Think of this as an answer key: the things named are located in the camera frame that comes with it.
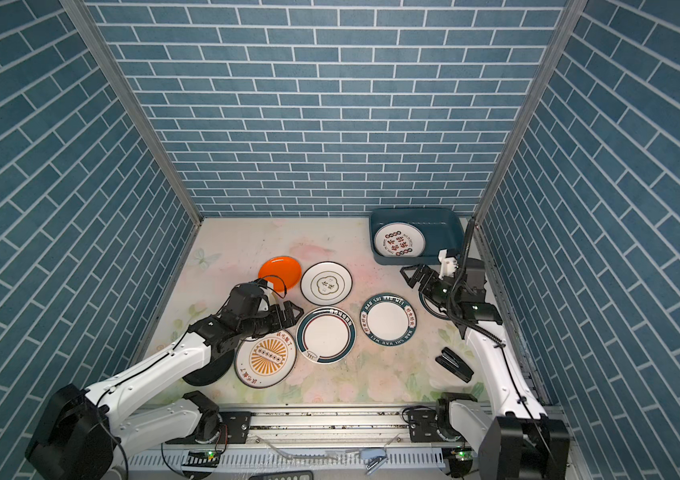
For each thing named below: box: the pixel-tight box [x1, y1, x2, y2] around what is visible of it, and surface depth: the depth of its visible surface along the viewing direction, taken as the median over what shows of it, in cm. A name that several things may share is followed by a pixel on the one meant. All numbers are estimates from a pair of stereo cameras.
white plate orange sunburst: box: [234, 330, 297, 389], surface depth 86 cm
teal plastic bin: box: [369, 207, 464, 265], surface depth 117 cm
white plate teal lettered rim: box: [359, 292, 417, 347], surface depth 95 cm
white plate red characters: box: [374, 222, 426, 258], surface depth 114 cm
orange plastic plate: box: [258, 256, 302, 292], surface depth 107 cm
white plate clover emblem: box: [300, 261, 353, 305], surface depth 104 cm
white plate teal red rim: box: [296, 306, 357, 365], surface depth 91 cm
